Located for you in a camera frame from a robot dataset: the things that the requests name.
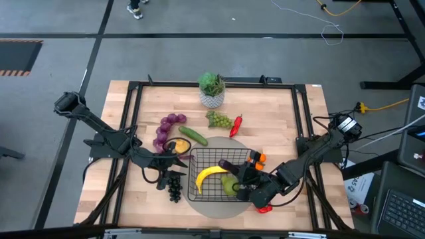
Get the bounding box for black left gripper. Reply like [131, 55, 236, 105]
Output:
[147, 151, 189, 180]

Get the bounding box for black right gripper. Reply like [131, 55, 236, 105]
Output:
[227, 150, 266, 202]

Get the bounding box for orange tangerine cluster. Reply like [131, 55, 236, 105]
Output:
[247, 152, 267, 171]

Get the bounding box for yellow bell pepper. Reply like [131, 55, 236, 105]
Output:
[174, 139, 191, 155]

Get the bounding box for small dark purple eggplant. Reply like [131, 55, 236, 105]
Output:
[218, 159, 235, 171]

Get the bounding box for black grape bunch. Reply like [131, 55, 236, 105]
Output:
[167, 175, 183, 204]

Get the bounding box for black wire basket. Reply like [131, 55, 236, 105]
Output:
[187, 147, 256, 202]

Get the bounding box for yellow banana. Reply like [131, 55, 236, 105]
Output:
[195, 165, 229, 195]

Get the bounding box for green pear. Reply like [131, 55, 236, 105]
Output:
[221, 175, 240, 197]

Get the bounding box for green cucumber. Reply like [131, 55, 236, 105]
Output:
[178, 125, 209, 147]

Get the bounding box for red chili pepper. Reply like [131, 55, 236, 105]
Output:
[229, 114, 244, 139]

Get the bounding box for green grape bunch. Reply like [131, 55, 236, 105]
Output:
[205, 110, 234, 129]

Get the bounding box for purple grape bunch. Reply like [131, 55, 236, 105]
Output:
[152, 113, 197, 161]

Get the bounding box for round grey placemat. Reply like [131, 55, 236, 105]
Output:
[181, 136, 258, 219]

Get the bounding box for potted succulent in white pot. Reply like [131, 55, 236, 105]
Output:
[197, 72, 227, 109]

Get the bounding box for white printed box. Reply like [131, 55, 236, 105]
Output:
[343, 172, 375, 206]

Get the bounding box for red and white cans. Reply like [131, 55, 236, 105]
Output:
[348, 199, 370, 215]

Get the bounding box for person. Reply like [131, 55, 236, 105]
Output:
[126, 0, 150, 20]

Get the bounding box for black laptop keyboard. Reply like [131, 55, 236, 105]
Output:
[371, 161, 425, 239]

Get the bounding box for black chair base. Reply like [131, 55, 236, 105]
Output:
[0, 145, 26, 161]

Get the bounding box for black hazard-striped floor mat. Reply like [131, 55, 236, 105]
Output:
[0, 39, 44, 77]

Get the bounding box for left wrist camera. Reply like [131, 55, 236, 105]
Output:
[155, 175, 172, 191]

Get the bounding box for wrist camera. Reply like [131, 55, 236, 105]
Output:
[155, 175, 172, 191]
[248, 186, 277, 208]

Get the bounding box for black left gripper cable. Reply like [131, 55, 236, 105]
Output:
[141, 135, 193, 185]

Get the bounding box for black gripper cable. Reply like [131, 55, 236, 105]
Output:
[270, 171, 307, 208]
[141, 135, 193, 185]

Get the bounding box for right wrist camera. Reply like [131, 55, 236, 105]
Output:
[248, 186, 277, 208]

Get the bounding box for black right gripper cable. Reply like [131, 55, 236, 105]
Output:
[270, 171, 307, 208]

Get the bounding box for black metal table frame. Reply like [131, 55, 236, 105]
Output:
[74, 74, 355, 233]

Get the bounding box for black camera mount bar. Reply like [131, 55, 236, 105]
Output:
[0, 224, 425, 239]

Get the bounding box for yellow extension cord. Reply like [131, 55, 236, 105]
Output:
[354, 98, 410, 114]

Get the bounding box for grey cable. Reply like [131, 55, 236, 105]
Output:
[357, 114, 425, 151]

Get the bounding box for white floor cable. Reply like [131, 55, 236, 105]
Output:
[270, 0, 345, 46]

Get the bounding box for black desk frame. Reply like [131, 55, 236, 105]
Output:
[360, 0, 425, 90]

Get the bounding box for yellow floor cable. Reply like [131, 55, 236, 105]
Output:
[315, 0, 363, 17]

